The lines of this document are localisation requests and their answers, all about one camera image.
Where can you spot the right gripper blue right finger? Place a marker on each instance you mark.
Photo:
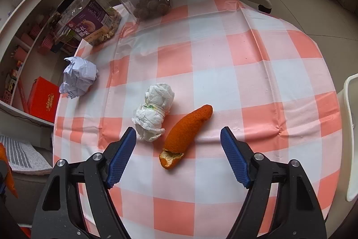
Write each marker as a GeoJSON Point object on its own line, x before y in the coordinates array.
{"type": "Point", "coordinates": [238, 155]}

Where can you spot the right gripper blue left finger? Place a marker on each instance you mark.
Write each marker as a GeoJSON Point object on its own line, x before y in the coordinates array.
{"type": "Point", "coordinates": [117, 156]}

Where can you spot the white plastic bag wad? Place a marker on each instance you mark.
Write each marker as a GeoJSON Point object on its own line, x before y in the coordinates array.
{"type": "Point", "coordinates": [149, 116]}

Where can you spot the orange peel piece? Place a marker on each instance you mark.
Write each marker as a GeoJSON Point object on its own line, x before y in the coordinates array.
{"type": "Point", "coordinates": [182, 135]}

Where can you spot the white trash bin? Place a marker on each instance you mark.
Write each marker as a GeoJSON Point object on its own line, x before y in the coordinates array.
{"type": "Point", "coordinates": [347, 98]}

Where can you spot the orange white checkered tablecloth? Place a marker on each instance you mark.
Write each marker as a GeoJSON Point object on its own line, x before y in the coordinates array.
{"type": "Point", "coordinates": [228, 66]}

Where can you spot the crumpled white paper ball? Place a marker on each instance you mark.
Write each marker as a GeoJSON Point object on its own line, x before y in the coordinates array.
{"type": "Point", "coordinates": [79, 75]}

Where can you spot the red gift box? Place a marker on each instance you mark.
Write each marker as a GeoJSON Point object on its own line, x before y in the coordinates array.
{"type": "Point", "coordinates": [42, 101]}

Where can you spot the purple label nut jar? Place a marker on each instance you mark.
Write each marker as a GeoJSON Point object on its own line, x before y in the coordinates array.
{"type": "Point", "coordinates": [93, 21]}

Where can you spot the white wall shelf unit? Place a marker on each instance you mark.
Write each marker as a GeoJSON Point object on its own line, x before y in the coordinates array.
{"type": "Point", "coordinates": [21, 63]}

